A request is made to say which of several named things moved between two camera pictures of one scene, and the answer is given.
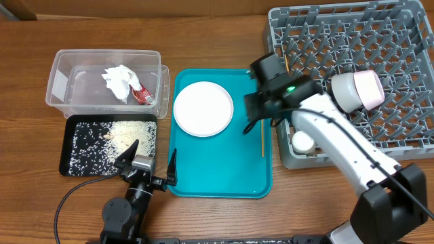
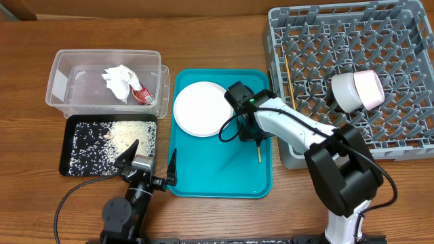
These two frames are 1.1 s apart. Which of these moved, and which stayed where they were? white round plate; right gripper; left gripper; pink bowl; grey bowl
Moved: right gripper
Stayed: white round plate; left gripper; pink bowl; grey bowl
